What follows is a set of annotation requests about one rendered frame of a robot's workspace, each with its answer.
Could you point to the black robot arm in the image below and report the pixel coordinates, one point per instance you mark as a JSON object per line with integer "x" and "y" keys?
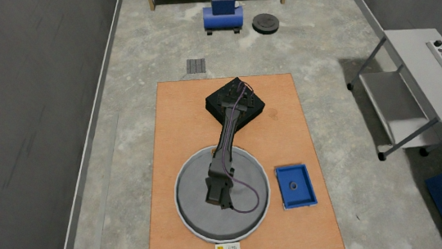
{"x": 224, "y": 148}

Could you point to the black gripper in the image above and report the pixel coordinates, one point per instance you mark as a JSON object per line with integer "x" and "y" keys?
{"x": 207, "y": 180}

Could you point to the blue open box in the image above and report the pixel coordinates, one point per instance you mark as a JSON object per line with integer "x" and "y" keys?
{"x": 304, "y": 194}

